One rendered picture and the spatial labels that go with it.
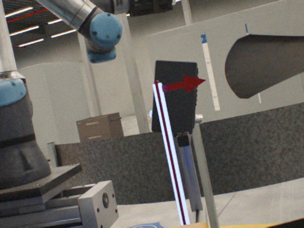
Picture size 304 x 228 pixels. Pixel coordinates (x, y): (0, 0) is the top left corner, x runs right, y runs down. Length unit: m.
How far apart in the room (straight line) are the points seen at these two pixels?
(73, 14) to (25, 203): 0.43
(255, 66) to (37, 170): 0.58
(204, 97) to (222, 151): 4.55
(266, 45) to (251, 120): 1.89
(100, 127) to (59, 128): 3.04
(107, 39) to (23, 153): 0.31
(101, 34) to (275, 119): 1.56
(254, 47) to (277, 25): 6.12
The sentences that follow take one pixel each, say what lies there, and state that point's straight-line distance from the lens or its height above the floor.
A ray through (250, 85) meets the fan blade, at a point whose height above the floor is 1.16.
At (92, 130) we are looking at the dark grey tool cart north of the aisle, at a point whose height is 0.69.
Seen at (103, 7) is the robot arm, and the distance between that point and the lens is 1.17.
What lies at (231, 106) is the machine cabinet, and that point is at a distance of 6.78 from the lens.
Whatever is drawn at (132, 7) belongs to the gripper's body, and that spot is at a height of 1.41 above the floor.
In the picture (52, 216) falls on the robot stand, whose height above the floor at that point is 0.96.
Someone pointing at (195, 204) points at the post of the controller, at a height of 0.87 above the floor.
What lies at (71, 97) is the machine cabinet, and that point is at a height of 1.38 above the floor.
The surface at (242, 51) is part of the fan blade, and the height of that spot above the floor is 1.20.
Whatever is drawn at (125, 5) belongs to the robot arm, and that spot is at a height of 1.41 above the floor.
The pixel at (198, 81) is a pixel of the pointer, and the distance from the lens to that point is 0.55.
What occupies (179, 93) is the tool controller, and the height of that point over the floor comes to 1.16.
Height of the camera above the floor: 1.18
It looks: 3 degrees down
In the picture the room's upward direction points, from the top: 11 degrees counter-clockwise
